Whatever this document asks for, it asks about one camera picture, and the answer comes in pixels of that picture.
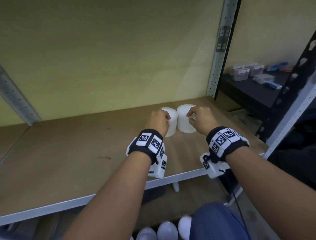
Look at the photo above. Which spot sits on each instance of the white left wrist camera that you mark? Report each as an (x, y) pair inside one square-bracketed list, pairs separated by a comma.
[(158, 170)]

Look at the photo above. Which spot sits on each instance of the pile of small plastic packets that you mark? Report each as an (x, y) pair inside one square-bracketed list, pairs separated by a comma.
[(240, 74)]

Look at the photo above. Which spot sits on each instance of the grey metal shelf wooden boards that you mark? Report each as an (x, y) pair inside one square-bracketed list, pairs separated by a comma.
[(74, 153)]

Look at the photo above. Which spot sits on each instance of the person's right forearm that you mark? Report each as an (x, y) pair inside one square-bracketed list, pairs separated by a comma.
[(271, 192)]

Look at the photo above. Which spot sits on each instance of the small white spray bottle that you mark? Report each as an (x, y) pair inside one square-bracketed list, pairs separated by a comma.
[(175, 187)]

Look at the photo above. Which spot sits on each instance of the white cotton bud tubs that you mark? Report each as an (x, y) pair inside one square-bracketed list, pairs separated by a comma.
[(168, 231)]

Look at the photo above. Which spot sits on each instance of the person's left forearm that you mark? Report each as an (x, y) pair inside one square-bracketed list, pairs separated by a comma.
[(111, 202)]

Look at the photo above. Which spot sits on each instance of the black wristband with markers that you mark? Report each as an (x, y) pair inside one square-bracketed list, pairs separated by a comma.
[(232, 148), (145, 150)]

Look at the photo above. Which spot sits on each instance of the black left wristband with markers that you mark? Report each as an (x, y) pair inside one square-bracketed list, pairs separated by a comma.
[(145, 150)]

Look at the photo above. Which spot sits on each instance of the person's right hand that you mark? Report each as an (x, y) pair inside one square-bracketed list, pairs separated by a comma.
[(203, 120)]

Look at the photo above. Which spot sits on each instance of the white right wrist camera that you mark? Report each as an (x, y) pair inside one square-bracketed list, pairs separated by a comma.
[(214, 170)]

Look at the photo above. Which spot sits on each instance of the black marker tag plate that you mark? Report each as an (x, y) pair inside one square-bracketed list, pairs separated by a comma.
[(223, 39)]

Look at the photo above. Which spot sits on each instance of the person's left hand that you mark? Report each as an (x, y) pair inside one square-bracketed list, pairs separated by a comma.
[(158, 121)]

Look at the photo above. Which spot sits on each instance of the black right wristband with markers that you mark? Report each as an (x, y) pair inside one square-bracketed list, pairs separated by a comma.
[(232, 148)]

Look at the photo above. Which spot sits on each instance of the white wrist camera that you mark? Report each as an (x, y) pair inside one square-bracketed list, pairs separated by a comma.
[(214, 170), (158, 170)]

